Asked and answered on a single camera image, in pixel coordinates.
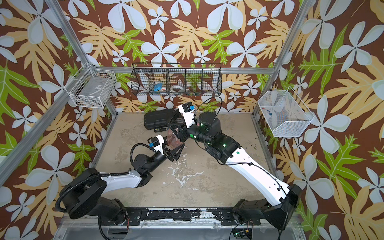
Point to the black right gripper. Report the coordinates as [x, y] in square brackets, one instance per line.
[184, 133]

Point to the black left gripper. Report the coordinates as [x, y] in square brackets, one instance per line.
[174, 156]

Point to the clear red spray bottle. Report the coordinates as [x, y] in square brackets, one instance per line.
[172, 140]

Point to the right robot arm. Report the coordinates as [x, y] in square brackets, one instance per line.
[280, 199]

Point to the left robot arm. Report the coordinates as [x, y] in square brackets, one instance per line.
[83, 196]

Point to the black yellow screwdriver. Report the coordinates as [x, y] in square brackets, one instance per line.
[159, 130]

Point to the black plastic tool case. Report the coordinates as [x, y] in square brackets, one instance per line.
[159, 119]

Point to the white tape roll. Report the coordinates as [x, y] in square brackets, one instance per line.
[176, 89]

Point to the blue tape roll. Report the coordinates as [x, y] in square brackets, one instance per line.
[158, 87]

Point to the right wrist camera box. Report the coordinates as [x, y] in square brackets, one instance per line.
[188, 111]

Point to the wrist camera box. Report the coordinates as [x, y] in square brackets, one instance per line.
[157, 143]
[188, 111]

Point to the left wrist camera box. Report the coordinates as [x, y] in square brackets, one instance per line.
[157, 143]

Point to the black wire wall basket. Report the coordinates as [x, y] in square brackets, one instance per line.
[197, 79]

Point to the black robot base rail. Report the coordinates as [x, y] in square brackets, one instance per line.
[223, 216]

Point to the white wire wall basket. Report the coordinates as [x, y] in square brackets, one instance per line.
[91, 87]

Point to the white mesh wall basket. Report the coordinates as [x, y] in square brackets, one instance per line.
[285, 113]

